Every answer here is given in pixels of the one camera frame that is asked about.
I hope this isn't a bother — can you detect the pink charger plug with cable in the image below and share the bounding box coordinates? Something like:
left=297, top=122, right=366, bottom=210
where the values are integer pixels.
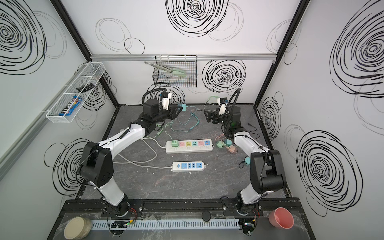
left=215, top=134, right=237, bottom=154

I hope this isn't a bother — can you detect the teal charger plug with cable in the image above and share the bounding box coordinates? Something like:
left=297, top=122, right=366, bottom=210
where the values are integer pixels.
left=170, top=103, right=200, bottom=133

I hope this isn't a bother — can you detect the large multicolour power strip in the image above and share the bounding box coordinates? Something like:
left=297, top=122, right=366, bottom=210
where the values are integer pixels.
left=166, top=139, right=214, bottom=154

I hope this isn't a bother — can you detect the small blue white power strip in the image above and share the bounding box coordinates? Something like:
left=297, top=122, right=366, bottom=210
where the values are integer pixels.
left=171, top=161, right=206, bottom=172

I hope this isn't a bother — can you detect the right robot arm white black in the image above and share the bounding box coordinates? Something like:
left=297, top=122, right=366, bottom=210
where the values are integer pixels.
left=204, top=105, right=288, bottom=214

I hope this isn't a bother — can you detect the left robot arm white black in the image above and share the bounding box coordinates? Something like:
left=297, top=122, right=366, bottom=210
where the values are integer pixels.
left=78, top=98, right=183, bottom=216

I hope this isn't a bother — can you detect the blue candy packet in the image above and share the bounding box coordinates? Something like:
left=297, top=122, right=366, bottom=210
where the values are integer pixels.
left=59, top=96, right=83, bottom=116

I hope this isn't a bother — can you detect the black round knob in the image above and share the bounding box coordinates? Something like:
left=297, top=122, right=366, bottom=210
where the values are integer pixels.
left=202, top=211, right=212, bottom=222

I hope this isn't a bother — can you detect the pink plastic cup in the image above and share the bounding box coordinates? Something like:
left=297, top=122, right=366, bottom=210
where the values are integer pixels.
left=268, top=207, right=294, bottom=230

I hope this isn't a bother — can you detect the round beige lid container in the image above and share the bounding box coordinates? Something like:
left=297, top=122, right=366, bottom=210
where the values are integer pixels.
left=64, top=217, right=92, bottom=240

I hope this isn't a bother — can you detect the tangle of coloured cables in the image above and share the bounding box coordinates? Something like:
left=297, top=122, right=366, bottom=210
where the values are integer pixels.
left=203, top=95, right=260, bottom=142

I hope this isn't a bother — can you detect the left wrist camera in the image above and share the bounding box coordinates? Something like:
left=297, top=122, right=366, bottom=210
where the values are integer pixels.
left=161, top=91, right=172, bottom=110

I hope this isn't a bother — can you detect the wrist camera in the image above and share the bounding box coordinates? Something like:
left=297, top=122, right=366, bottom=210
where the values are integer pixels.
left=161, top=91, right=172, bottom=110
left=218, top=98, right=228, bottom=116

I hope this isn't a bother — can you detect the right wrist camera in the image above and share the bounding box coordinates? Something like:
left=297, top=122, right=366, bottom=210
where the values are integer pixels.
left=218, top=98, right=228, bottom=116

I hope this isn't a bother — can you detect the white power cord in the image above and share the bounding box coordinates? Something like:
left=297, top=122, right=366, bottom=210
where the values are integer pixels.
left=100, top=128, right=173, bottom=169

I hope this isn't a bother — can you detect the black wire basket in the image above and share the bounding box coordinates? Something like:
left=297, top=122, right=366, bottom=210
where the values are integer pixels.
left=150, top=55, right=198, bottom=88

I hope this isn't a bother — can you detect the white wire shelf basket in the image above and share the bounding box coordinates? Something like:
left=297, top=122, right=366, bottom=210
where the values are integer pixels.
left=46, top=62, right=106, bottom=124

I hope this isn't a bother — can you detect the white slotted cable duct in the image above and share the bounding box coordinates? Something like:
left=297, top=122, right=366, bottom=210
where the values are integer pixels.
left=91, top=219, right=241, bottom=231

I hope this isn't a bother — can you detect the black front rail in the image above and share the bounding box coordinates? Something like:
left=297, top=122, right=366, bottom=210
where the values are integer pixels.
left=61, top=198, right=304, bottom=218

